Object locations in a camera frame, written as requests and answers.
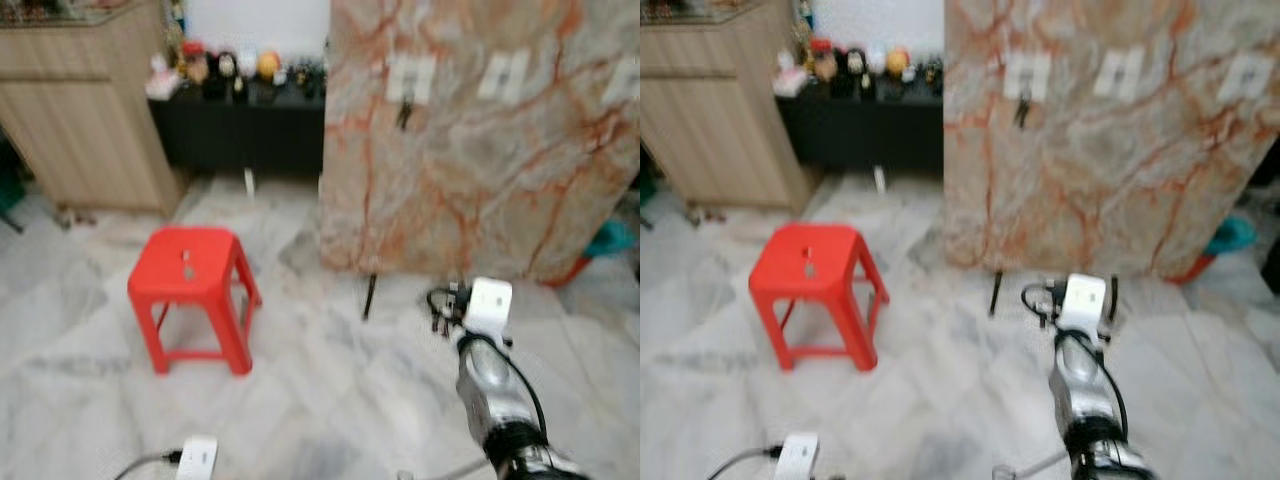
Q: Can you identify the black low console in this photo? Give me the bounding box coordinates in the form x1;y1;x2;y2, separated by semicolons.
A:
150;92;329;177
778;88;947;173

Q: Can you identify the marble table top red edge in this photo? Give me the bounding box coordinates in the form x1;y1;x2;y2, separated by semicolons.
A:
320;0;641;287
943;0;1266;283

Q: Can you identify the white hook plate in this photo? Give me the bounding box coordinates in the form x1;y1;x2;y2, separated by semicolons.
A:
1093;48;1145;100
603;57;641;104
1218;54;1274;102
387;57;438;105
477;51;532;104
1003;53;1052;102

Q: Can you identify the pink tissue pack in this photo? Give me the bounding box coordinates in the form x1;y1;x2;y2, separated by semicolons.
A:
775;54;810;99
147;55;184;102

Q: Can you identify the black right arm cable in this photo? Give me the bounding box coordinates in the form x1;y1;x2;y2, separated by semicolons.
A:
427;285;551;446
1021;282;1133;441

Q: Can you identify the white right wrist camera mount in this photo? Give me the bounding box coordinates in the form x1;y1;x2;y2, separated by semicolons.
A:
465;278;514;338
1058;274;1108;334

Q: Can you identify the light wooden cabinet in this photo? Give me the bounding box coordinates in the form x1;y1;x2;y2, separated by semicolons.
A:
640;0;821;213
0;0;187;216

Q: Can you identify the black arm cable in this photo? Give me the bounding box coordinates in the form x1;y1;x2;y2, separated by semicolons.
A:
427;285;551;446
705;446;791;480
113;450;183;480
1021;282;1133;441

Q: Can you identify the red lid jar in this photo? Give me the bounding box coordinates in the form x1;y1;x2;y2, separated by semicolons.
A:
809;38;837;84
183;40;212;87

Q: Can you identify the red plastic stool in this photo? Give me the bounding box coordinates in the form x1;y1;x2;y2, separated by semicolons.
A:
127;227;263;377
748;222;890;373

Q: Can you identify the teal basin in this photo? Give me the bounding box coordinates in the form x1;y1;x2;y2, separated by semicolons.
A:
1205;214;1260;257
585;218;637;260

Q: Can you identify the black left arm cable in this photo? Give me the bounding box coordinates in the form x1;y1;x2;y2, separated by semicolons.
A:
113;450;183;480
705;446;791;480

